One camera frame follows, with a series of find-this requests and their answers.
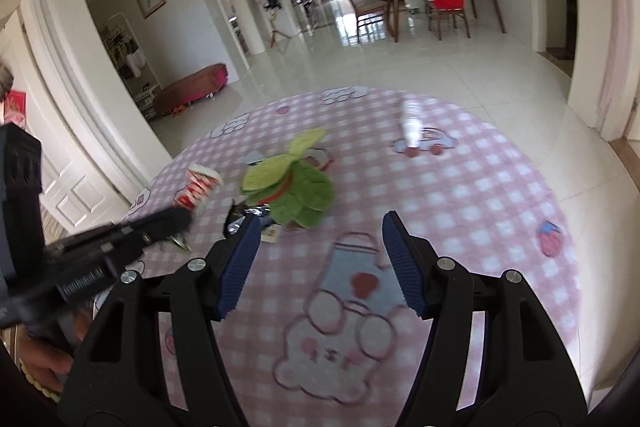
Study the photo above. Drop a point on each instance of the white panelled cabinet door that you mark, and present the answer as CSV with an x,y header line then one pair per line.
x,y
82,192

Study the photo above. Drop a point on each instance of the wooden chair with cover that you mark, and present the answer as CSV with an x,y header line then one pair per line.
x,y
447,19

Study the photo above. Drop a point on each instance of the red paper decoration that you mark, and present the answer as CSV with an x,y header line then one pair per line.
x,y
15,107

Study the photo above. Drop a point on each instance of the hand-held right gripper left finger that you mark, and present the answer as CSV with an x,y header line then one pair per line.
x,y
240,267

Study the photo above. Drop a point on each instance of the red white drink carton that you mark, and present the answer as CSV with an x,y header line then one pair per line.
x,y
197,187

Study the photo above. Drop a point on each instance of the wooden dining chair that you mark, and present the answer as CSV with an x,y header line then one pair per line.
x,y
367,7

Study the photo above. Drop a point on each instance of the clear plastic bottle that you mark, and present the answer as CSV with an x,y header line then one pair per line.
x,y
412,124

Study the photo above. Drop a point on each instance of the brown upholstered bench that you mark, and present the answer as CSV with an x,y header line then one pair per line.
x,y
190,87

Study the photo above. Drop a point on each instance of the wooden coat stand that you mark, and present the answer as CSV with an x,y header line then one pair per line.
x,y
281,29

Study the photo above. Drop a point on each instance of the pink checked tablecloth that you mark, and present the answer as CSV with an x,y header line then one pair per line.
x,y
450,207

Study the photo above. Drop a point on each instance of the pink floral door curtain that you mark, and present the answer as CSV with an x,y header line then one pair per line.
x,y
612,57

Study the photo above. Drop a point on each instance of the white shoe rack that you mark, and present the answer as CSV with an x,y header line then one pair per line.
x,y
132,62

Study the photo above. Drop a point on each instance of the green plush toy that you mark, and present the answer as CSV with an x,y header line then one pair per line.
x,y
300,192

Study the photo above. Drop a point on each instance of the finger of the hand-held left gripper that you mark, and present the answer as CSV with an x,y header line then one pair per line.
x,y
145,229

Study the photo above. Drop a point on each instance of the person's left hand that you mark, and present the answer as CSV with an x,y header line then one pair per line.
x,y
45,359

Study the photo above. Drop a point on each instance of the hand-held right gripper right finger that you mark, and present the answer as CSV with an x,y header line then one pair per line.
x,y
402,262

